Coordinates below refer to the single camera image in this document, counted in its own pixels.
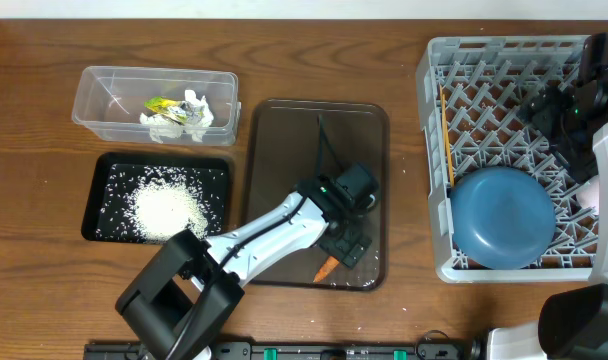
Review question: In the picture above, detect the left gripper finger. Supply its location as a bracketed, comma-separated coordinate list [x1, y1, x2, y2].
[318, 223, 362, 255]
[339, 234, 372, 269]

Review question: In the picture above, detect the orange carrot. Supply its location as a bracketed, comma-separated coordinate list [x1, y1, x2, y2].
[313, 256, 339, 283]

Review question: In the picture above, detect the wooden chopstick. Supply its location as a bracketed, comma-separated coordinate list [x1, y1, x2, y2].
[441, 99, 456, 189]
[438, 85, 454, 189]

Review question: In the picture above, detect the dark blue plate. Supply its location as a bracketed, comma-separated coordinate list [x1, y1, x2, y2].
[450, 167, 556, 270]

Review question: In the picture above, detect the white tissue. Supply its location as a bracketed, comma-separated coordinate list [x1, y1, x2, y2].
[139, 89, 215, 143]

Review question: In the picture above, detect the pile of white rice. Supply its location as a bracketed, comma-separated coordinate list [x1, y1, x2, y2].
[97, 166, 224, 246]

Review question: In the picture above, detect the yellow green snack wrapper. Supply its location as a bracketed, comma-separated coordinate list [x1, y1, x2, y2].
[144, 96, 188, 124]

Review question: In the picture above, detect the white cup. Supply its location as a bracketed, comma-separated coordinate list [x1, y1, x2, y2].
[576, 176, 600, 214]

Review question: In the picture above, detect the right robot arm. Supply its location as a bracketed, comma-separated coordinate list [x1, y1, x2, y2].
[471, 32, 608, 359]

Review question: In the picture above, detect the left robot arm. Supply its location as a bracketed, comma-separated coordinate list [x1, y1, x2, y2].
[116, 163, 379, 359]

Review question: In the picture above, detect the grey dishwasher rack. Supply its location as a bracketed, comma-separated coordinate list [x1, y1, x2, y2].
[416, 35, 599, 283]

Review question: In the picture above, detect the brown serving tray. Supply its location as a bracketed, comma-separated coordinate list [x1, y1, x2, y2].
[242, 99, 389, 291]

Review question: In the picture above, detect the black plastic tray bin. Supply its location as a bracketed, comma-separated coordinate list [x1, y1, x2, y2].
[81, 152, 230, 241]

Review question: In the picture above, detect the clear plastic bin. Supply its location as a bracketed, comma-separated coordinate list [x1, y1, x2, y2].
[72, 66, 241, 146]

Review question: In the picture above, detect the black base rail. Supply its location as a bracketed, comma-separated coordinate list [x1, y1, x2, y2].
[83, 342, 471, 360]

